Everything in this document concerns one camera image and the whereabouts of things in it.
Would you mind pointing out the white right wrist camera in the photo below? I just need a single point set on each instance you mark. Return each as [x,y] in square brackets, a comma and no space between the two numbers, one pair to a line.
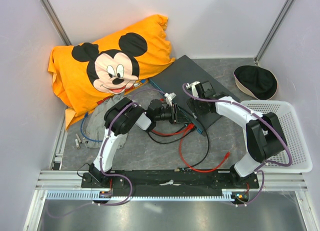
[193,88]

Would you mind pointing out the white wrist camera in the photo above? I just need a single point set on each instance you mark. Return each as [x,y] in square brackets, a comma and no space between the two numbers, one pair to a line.
[169,98]
[193,88]

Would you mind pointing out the grey crumpled cloth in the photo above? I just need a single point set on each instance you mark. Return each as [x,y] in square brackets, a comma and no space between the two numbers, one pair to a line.
[95,127]

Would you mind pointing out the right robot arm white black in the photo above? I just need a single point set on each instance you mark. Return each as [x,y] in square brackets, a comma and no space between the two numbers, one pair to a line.
[263,133]

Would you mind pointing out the white perforated plastic basket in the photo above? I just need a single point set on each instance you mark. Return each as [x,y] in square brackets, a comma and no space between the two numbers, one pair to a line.
[301,160]

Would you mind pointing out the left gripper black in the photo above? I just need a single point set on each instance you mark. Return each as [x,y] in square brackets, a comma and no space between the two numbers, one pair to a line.
[176,115]

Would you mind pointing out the black cap with beige brim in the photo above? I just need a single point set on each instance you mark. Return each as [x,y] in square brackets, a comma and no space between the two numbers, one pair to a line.
[256,82]

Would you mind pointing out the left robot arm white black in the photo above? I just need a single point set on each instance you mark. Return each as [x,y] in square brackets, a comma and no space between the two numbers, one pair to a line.
[120,119]

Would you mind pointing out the white slotted cable duct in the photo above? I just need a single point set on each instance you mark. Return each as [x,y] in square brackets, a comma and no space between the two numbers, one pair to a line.
[90,195]

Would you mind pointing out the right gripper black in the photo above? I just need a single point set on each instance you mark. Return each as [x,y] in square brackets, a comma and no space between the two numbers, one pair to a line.
[192,104]

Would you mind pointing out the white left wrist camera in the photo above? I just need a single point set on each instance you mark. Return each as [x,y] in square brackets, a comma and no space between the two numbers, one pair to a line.
[169,98]

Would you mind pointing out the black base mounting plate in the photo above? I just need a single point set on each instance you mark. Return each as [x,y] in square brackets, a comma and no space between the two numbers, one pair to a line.
[169,182]

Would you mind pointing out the orange Mickey Mouse pillow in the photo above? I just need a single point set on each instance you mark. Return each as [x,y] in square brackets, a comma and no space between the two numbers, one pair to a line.
[86,75]

